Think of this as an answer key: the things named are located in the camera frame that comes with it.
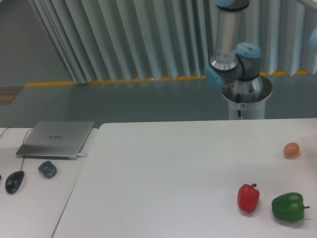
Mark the silver closed laptop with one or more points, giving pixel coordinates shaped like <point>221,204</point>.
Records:
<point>56,140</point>

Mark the green bell pepper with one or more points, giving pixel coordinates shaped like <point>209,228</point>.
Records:
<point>289,207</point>

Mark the black computer mouse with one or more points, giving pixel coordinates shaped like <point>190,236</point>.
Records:
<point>14,181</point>

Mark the red bell pepper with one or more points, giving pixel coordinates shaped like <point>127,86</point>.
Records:
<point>248,197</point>

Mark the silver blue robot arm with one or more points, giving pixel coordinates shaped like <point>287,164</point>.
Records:
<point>227,44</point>

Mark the brown egg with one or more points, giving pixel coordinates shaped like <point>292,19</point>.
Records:
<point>291,150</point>

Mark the dark grey small device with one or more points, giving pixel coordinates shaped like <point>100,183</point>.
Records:
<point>47,169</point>

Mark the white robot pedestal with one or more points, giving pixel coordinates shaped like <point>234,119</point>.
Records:
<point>246,99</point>

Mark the white pleated curtain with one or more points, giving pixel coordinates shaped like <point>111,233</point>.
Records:
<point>117,40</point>

